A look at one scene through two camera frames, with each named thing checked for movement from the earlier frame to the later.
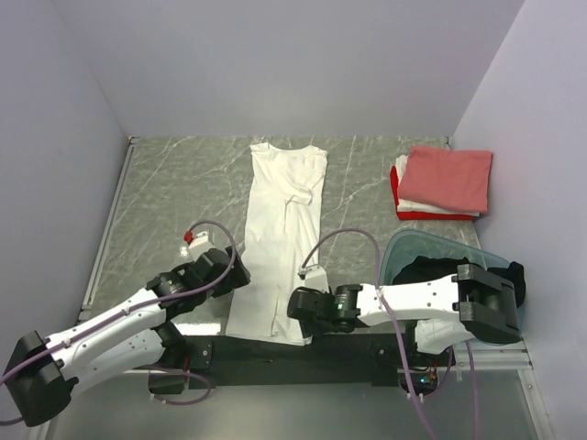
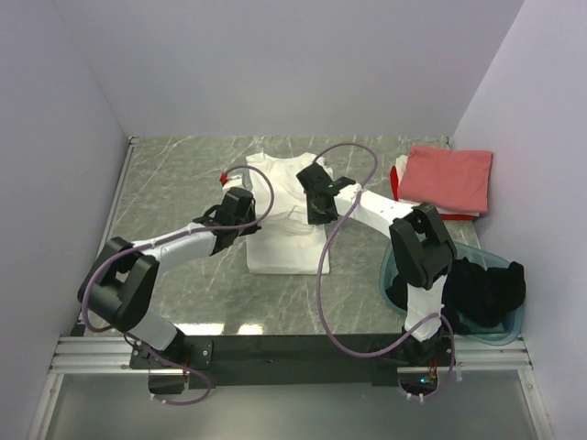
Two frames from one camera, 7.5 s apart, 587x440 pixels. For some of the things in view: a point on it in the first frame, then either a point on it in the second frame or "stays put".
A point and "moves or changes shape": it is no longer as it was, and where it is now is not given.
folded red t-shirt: (419, 215) stays put
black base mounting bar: (240, 361) stays put
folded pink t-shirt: (448, 177) stays put
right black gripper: (308, 329) -> (314, 218)
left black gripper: (238, 276) -> (249, 230)
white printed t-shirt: (284, 196) moves or changes shape
